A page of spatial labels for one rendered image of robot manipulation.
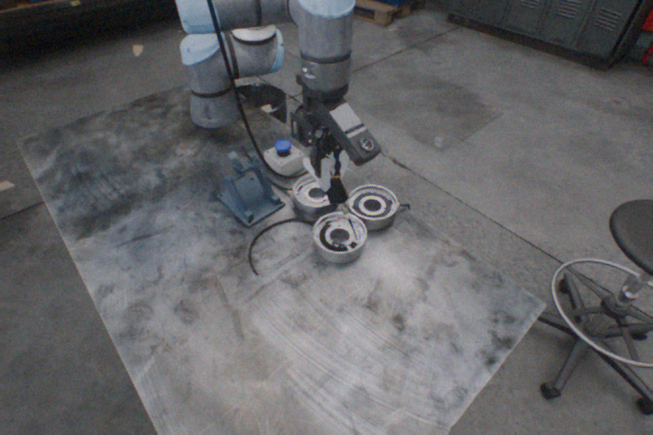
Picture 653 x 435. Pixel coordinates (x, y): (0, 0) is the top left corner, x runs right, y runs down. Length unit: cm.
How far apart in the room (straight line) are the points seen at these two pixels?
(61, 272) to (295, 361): 156
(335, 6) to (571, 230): 187
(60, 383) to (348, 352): 128
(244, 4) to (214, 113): 57
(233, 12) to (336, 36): 15
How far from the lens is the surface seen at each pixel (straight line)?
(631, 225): 135
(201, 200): 91
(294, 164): 92
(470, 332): 72
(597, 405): 173
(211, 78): 108
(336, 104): 60
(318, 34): 54
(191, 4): 59
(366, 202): 83
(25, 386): 182
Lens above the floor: 140
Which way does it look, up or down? 43 degrees down
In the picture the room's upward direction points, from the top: straight up
